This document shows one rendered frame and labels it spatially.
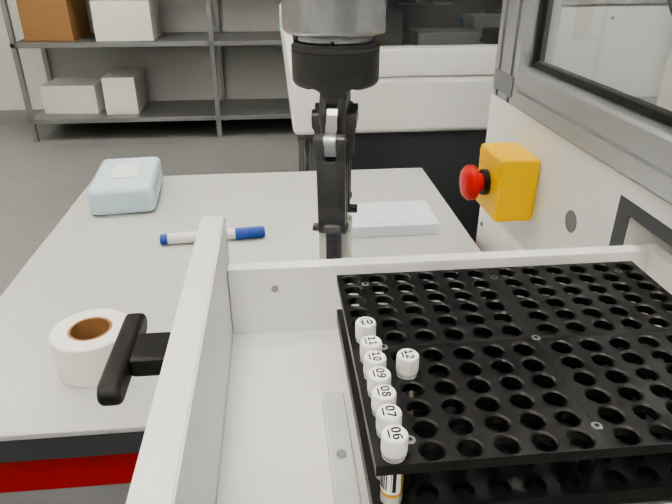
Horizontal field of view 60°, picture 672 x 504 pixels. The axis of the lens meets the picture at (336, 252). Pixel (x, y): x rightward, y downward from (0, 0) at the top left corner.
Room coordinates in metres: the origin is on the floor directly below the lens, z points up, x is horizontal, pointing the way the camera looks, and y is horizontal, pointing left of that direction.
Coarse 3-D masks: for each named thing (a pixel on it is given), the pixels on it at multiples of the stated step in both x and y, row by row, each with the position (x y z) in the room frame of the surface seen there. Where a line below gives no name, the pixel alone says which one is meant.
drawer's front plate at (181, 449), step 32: (224, 224) 0.40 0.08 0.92; (192, 256) 0.34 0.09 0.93; (224, 256) 0.38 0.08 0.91; (192, 288) 0.30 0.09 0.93; (224, 288) 0.36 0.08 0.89; (192, 320) 0.26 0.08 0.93; (224, 320) 0.34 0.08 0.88; (192, 352) 0.24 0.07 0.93; (224, 352) 0.32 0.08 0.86; (160, 384) 0.21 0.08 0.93; (192, 384) 0.21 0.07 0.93; (224, 384) 0.31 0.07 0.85; (160, 416) 0.19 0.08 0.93; (192, 416) 0.20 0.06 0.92; (224, 416) 0.29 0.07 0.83; (160, 448) 0.17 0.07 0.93; (192, 448) 0.19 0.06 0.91; (160, 480) 0.16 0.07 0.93; (192, 480) 0.18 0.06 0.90
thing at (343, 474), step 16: (336, 400) 0.29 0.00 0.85; (336, 416) 0.28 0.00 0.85; (336, 432) 0.26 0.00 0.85; (336, 448) 0.25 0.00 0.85; (352, 448) 0.25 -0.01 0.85; (336, 464) 0.24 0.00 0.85; (352, 464) 0.24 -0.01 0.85; (336, 480) 0.23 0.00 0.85; (352, 480) 0.23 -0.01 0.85; (336, 496) 0.22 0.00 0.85; (352, 496) 0.22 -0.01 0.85
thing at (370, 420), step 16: (352, 288) 0.35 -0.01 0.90; (368, 304) 0.32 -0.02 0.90; (352, 320) 0.31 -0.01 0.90; (352, 336) 0.29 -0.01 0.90; (352, 352) 0.27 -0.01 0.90; (384, 352) 0.27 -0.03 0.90; (368, 400) 0.23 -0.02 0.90; (368, 416) 0.22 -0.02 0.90; (368, 432) 0.21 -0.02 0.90; (384, 464) 0.19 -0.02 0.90; (400, 464) 0.19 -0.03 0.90; (416, 464) 0.19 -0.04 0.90
